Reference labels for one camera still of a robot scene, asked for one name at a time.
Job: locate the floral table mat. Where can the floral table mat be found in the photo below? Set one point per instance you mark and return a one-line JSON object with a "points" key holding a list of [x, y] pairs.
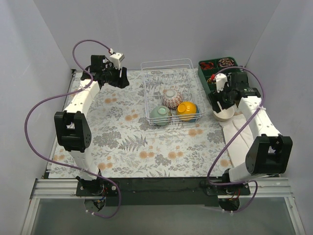
{"points": [[125, 145]]}

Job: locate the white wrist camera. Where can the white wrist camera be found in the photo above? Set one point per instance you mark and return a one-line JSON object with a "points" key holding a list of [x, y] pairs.
{"points": [[220, 80], [116, 58]]}

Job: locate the yellow bowl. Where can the yellow bowl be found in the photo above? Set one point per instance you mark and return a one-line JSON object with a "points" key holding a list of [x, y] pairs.
{"points": [[187, 111]]}

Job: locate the aluminium frame rail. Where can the aluminium frame rail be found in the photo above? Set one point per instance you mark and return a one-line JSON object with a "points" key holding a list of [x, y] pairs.
{"points": [[66, 188]]}

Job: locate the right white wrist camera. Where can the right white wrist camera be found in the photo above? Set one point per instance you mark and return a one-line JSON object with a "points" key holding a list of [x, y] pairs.
{"points": [[220, 80]]}

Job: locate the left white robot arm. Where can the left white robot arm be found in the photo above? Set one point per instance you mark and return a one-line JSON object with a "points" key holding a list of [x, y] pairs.
{"points": [[72, 129]]}

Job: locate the dark blue bowl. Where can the dark blue bowl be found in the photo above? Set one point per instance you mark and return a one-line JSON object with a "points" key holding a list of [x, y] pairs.
{"points": [[196, 116]]}

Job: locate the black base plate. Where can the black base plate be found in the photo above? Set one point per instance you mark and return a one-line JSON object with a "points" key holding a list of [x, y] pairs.
{"points": [[158, 191]]}

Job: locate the cream white bowl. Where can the cream white bowl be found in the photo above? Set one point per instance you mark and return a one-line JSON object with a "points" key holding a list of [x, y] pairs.
{"points": [[224, 115]]}

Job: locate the white wire dish rack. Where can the white wire dish rack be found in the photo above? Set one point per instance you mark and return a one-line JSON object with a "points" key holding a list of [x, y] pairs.
{"points": [[179, 74]]}

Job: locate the mint green bowl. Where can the mint green bowl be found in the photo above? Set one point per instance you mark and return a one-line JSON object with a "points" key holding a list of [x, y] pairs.
{"points": [[160, 115]]}

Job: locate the green compartment tray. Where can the green compartment tray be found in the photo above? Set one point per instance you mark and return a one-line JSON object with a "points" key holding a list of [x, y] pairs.
{"points": [[208, 68]]}

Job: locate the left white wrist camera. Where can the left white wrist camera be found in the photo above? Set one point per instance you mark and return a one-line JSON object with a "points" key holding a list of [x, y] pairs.
{"points": [[116, 58]]}

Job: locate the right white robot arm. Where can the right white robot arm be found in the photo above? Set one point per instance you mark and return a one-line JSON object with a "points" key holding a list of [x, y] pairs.
{"points": [[270, 151]]}

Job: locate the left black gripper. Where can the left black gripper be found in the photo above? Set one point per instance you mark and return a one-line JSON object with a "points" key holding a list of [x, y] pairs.
{"points": [[118, 77]]}

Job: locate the red patterned bowl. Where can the red patterned bowl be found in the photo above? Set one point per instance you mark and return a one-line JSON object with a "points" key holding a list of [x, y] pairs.
{"points": [[172, 99]]}

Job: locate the white cloth towel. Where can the white cloth towel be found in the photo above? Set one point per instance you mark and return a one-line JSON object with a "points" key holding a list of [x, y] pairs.
{"points": [[240, 146]]}

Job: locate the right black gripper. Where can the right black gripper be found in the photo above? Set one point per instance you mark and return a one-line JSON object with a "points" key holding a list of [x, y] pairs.
{"points": [[220, 98]]}

